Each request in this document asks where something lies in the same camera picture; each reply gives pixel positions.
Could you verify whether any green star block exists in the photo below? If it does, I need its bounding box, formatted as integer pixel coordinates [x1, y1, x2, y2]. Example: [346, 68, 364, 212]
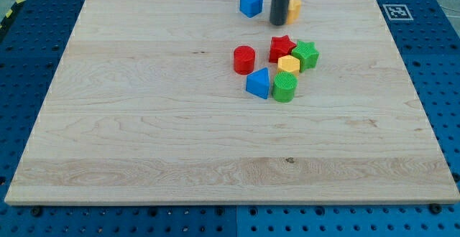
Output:
[291, 40, 320, 73]

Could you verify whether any black bolt lower right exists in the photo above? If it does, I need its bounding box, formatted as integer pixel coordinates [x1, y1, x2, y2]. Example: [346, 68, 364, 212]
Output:
[428, 203, 443, 215]

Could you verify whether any white fiducial marker tag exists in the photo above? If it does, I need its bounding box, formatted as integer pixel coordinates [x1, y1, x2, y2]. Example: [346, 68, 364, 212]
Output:
[382, 4, 413, 21]

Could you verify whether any black bolt lower left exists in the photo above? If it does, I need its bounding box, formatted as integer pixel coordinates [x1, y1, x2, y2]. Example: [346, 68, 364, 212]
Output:
[30, 206, 42, 218]

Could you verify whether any yellow block behind rod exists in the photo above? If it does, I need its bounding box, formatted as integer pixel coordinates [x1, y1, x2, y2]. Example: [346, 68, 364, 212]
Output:
[286, 0, 302, 24]

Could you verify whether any blue cube block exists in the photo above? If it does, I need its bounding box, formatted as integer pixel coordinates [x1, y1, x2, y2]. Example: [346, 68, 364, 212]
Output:
[239, 0, 263, 18]

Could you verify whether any red star block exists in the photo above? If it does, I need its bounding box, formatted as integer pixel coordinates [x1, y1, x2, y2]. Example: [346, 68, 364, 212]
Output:
[269, 35, 296, 63]

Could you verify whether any yellow hexagon block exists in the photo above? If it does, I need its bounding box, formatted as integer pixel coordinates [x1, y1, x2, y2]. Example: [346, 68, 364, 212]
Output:
[277, 55, 300, 77]

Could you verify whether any green cylinder block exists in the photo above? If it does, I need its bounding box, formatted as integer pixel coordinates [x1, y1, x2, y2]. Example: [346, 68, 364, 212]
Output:
[272, 72, 298, 103]

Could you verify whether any black bolt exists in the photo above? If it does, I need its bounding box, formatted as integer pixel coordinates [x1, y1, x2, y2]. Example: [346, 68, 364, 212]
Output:
[30, 206, 42, 218]
[428, 203, 443, 215]

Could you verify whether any red cylinder block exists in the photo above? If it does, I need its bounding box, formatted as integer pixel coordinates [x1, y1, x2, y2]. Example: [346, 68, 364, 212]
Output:
[233, 45, 256, 75]

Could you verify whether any blue triangle block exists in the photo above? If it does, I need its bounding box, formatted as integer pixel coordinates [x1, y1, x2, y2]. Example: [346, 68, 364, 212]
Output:
[245, 68, 270, 99]

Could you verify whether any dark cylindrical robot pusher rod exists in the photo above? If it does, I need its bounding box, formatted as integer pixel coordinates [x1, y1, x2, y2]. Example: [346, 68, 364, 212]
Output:
[270, 0, 290, 26]

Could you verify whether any wooden board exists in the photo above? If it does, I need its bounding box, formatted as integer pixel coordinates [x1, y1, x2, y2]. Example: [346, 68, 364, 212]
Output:
[5, 0, 459, 206]

